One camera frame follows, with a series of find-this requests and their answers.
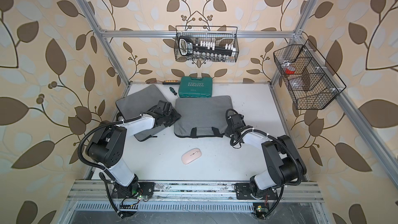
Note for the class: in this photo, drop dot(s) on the wire basket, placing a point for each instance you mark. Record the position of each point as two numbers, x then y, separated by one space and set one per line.
315 83
219 34

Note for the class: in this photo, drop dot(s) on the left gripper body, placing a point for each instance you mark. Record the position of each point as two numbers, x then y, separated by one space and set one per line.
170 117

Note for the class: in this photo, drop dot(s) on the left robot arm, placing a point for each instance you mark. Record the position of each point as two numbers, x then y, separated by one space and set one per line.
103 146

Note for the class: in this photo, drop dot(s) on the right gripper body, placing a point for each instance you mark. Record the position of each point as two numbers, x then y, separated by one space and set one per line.
229 131

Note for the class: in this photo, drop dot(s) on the pink computer mouse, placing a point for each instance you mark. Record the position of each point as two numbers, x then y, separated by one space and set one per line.
191 156

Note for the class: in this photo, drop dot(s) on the white slotted cable duct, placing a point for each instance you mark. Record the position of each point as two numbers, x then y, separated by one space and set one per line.
223 207

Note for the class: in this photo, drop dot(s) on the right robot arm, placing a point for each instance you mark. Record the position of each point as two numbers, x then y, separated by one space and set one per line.
284 165

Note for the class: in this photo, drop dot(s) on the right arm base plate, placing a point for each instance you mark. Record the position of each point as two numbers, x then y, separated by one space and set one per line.
244 192

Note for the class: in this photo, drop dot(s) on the back wire basket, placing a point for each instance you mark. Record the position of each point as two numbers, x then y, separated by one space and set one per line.
219 34

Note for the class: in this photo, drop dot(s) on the small circuit board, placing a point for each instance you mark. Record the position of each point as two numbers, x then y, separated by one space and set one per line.
260 211

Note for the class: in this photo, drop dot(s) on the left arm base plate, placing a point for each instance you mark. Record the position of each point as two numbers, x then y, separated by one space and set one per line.
134 190

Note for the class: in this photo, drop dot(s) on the grey laptop bag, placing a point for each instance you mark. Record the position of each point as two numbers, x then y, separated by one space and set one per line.
139 102
202 117

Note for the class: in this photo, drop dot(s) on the red item in basket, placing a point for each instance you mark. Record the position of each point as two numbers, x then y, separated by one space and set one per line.
289 70

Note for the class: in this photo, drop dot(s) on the black screwdriver bit holder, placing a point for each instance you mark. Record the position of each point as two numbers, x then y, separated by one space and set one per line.
171 82

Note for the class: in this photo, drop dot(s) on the right wire basket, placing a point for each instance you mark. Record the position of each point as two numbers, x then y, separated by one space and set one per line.
315 83

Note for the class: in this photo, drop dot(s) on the green black screwdriver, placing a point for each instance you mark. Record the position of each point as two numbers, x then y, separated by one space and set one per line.
173 91

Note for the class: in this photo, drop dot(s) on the black socket rail set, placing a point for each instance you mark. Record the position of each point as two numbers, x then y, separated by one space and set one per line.
190 46

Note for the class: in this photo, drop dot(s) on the green tool case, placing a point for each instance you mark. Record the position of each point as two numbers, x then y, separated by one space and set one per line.
195 87

